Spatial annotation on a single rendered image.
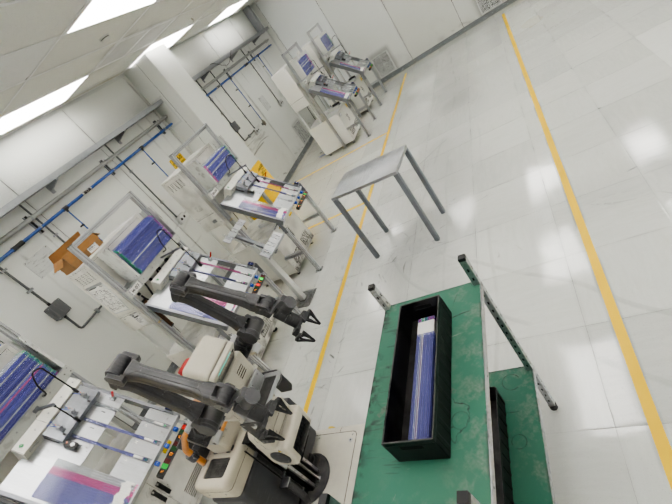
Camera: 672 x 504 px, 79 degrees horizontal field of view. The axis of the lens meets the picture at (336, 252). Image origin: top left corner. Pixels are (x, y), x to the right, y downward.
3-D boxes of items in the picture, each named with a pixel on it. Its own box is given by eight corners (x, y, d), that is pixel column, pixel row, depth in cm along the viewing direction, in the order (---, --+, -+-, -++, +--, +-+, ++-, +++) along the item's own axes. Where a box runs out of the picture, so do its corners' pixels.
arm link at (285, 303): (264, 297, 178) (257, 313, 172) (274, 283, 171) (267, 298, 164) (288, 310, 180) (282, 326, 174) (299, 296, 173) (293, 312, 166)
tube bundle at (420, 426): (422, 324, 166) (418, 319, 164) (438, 320, 162) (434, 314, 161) (412, 448, 129) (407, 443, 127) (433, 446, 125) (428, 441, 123)
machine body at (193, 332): (281, 324, 429) (241, 284, 402) (257, 382, 378) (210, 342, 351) (239, 337, 463) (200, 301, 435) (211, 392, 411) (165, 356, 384)
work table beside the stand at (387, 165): (439, 240, 372) (395, 171, 337) (375, 259, 414) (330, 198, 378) (445, 210, 403) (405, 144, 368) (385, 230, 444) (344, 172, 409)
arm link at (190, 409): (115, 363, 154) (98, 387, 146) (121, 347, 145) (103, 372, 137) (223, 413, 162) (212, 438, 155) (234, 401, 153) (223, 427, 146)
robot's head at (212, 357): (183, 392, 171) (178, 372, 161) (205, 351, 187) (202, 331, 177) (215, 401, 170) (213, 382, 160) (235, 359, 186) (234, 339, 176)
